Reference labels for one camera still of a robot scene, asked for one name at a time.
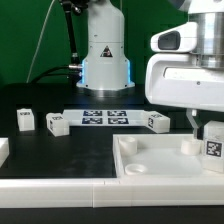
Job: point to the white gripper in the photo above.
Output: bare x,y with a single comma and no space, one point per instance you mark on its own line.
176,80

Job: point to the white sheet with fiducial tags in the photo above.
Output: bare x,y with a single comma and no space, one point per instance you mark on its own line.
104,117

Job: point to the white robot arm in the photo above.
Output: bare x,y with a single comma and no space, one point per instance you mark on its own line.
106,70

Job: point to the white square tabletop part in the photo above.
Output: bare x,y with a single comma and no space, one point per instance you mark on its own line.
156,155

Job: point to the white U-shaped obstacle fence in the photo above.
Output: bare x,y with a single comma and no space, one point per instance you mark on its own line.
111,192

